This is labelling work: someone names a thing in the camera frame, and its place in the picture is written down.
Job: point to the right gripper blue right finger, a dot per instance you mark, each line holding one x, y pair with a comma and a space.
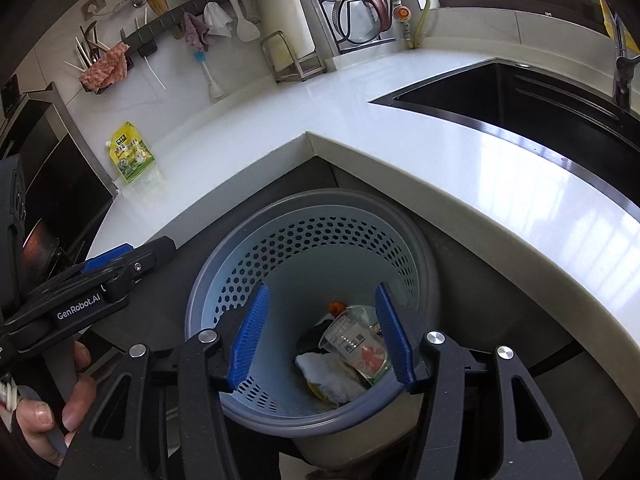
397, 343

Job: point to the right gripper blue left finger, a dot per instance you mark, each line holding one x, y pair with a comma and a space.
247, 336

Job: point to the clear plastic cup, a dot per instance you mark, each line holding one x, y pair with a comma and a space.
355, 336

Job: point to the white tissue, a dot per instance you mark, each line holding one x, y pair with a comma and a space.
330, 378

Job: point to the grey perforated trash bin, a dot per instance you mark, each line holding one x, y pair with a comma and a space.
311, 249

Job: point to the black kitchen sink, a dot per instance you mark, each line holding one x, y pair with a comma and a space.
577, 129

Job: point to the yellow green sauce pouch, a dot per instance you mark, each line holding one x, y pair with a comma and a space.
128, 152

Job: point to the blue white bottle brush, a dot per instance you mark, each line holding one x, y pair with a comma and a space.
215, 91

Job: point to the pink orange cloth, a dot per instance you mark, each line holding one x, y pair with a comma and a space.
109, 69

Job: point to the steel cutting board rack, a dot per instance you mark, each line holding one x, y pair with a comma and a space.
285, 65

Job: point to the white rice paddle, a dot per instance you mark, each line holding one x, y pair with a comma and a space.
245, 30

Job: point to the mauve hanging cloth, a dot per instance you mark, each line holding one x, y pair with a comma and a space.
195, 32

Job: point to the white hanging cloth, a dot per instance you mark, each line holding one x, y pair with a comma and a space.
217, 20

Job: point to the black lid rack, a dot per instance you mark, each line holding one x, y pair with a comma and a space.
360, 35

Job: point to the gas valve orange dial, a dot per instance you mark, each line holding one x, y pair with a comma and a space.
402, 15

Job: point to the glass pot lid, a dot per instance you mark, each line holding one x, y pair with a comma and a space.
358, 22

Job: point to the white cutting board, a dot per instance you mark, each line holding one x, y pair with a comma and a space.
287, 16

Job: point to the sink faucet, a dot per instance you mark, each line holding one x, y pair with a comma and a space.
624, 67

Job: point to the black wall hook rail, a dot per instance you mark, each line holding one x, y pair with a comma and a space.
142, 40

